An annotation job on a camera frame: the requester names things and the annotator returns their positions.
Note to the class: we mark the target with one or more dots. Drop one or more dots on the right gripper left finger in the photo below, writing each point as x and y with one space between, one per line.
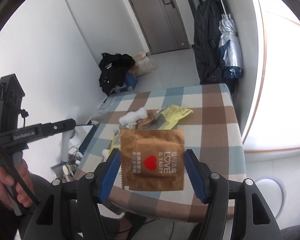
52 217

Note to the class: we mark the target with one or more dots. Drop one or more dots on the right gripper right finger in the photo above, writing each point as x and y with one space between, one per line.
253 218

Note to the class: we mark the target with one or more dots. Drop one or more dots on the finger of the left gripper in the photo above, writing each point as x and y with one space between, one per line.
51 129

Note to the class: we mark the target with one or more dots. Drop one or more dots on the brown love tasty packet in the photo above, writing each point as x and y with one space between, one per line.
152 160

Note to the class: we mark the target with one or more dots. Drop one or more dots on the yellow plastic bag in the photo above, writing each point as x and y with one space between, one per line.
170 116

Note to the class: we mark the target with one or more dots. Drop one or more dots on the yellow printed wrapper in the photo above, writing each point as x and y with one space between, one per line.
116 140

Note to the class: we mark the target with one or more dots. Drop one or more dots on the white trash bin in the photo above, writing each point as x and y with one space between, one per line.
274 192

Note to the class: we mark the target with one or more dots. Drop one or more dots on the person's left hand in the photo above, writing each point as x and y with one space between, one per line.
7 180

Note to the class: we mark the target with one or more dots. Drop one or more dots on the clear plastic bag on floor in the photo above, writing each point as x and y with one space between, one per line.
102 110

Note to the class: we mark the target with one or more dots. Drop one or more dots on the white foam piece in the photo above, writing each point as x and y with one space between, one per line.
134 116

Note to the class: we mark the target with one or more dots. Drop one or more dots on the orange snack packet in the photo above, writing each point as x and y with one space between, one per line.
142 123

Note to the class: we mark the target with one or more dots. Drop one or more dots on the black clothes pile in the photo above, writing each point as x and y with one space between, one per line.
113 70

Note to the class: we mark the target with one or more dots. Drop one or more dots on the blue box on floor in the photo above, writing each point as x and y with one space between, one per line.
129 84

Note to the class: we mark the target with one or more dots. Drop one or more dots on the checkered tablecloth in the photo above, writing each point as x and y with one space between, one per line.
211 131

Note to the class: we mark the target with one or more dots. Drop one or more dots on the beige paper bag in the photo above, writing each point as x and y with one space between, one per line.
145 64

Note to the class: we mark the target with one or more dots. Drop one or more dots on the grey entrance door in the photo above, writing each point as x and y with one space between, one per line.
161 25

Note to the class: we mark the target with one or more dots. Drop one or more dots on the silver blue folded umbrella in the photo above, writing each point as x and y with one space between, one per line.
230 53

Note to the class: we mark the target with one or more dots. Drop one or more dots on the black hanging backpack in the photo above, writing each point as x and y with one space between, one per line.
206 42

